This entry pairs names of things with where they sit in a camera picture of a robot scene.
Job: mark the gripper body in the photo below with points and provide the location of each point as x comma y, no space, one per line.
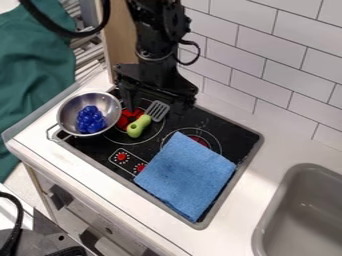
156,80

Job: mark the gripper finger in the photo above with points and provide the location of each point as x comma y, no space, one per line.
179,106
126,98

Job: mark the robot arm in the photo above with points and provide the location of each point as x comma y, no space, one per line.
158,30

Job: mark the green spatula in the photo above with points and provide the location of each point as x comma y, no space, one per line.
146,119

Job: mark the silver pot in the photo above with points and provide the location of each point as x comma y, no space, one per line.
88,113

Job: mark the blue toy grapes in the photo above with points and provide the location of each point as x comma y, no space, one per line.
91,120

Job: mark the toy stove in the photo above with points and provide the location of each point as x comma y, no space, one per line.
156,150

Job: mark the blue cloth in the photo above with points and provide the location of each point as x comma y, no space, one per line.
185,175

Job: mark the green cloth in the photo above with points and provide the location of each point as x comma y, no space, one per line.
31,76

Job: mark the toy sink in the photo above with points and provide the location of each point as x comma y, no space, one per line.
300,213

